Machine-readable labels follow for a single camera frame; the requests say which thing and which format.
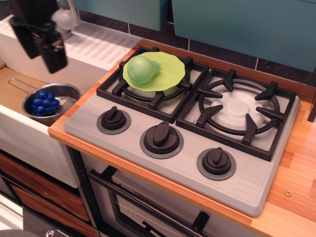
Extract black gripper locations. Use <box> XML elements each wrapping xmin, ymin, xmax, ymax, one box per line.
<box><xmin>9</xmin><ymin>0</ymin><xmax>68</xmax><ymax>74</ymax></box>

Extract blue toy blueberry cluster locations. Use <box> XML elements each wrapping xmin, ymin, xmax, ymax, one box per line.
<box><xmin>31</xmin><ymin>90</ymin><xmax>60</xmax><ymax>117</ymax></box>

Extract green toy pear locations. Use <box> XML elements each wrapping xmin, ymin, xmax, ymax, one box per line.
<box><xmin>127</xmin><ymin>56</ymin><xmax>160</xmax><ymax>84</ymax></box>

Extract small steel pot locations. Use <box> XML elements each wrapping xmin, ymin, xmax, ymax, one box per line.
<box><xmin>8</xmin><ymin>79</ymin><xmax>80</xmax><ymax>126</ymax></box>

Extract light green plate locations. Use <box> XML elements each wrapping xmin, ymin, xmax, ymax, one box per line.
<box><xmin>122</xmin><ymin>52</ymin><xmax>186</xmax><ymax>92</ymax></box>

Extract grey toy faucet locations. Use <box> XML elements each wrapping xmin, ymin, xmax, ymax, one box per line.
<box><xmin>51</xmin><ymin>0</ymin><xmax>80</xmax><ymax>40</ymax></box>

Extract black left stove knob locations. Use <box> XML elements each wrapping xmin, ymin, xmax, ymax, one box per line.
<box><xmin>97</xmin><ymin>106</ymin><xmax>131</xmax><ymax>135</ymax></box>

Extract black stove knob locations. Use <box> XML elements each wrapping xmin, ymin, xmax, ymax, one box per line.
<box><xmin>140</xmin><ymin>121</ymin><xmax>184</xmax><ymax>159</ymax></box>
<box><xmin>97</xmin><ymin>106</ymin><xmax>131</xmax><ymax>135</ymax></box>
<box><xmin>197</xmin><ymin>147</ymin><xmax>237</xmax><ymax>181</ymax></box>

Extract black middle stove knob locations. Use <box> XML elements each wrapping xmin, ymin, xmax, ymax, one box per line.
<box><xmin>140</xmin><ymin>121</ymin><xmax>184</xmax><ymax>159</ymax></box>

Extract black left burner grate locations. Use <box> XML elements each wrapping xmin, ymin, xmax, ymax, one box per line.
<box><xmin>97</xmin><ymin>47</ymin><xmax>210</xmax><ymax>123</ymax></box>

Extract black burner grate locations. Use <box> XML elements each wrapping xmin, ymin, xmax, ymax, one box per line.
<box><xmin>176</xmin><ymin>68</ymin><xmax>297</xmax><ymax>161</ymax></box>
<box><xmin>97</xmin><ymin>47</ymin><xmax>210</xmax><ymax>123</ymax></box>

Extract wooden drawer fronts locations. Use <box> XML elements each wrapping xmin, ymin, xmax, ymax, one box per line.
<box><xmin>0</xmin><ymin>151</ymin><xmax>97</xmax><ymax>237</ymax></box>

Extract grey toy stove top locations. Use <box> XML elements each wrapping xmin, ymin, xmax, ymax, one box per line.
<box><xmin>64</xmin><ymin>88</ymin><xmax>300</xmax><ymax>216</ymax></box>

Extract toy oven door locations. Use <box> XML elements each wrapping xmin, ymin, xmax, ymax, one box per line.
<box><xmin>81</xmin><ymin>154</ymin><xmax>255</xmax><ymax>237</ymax></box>

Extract black right stove knob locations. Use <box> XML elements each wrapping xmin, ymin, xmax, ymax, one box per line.
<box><xmin>197</xmin><ymin>147</ymin><xmax>237</xmax><ymax>181</ymax></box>

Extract black right burner grate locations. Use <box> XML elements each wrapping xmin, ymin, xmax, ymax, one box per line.
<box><xmin>176</xmin><ymin>68</ymin><xmax>297</xmax><ymax>161</ymax></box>

